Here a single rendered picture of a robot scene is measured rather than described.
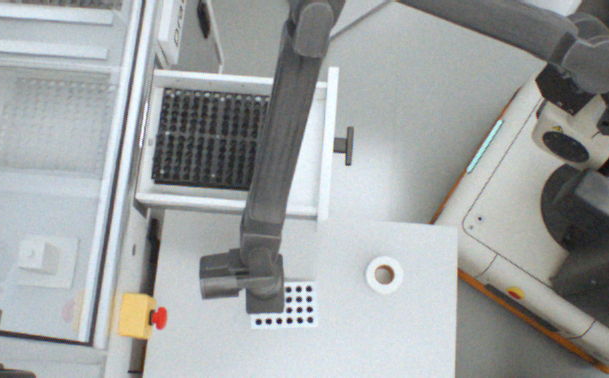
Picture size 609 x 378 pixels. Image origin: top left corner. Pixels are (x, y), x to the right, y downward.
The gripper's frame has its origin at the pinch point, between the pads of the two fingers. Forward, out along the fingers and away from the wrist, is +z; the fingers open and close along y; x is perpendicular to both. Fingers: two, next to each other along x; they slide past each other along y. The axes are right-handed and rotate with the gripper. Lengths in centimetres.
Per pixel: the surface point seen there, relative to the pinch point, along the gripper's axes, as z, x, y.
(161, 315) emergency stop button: -7.8, -17.7, 4.9
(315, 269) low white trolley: 5.2, 9.4, -4.3
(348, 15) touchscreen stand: 77, 26, -99
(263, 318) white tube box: 1.6, -0.7, 5.1
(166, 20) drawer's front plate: -11, -17, -49
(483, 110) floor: 80, 68, -65
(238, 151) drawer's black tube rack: -8.7, -4.4, -24.0
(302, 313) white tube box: 1.6, 6.5, 4.4
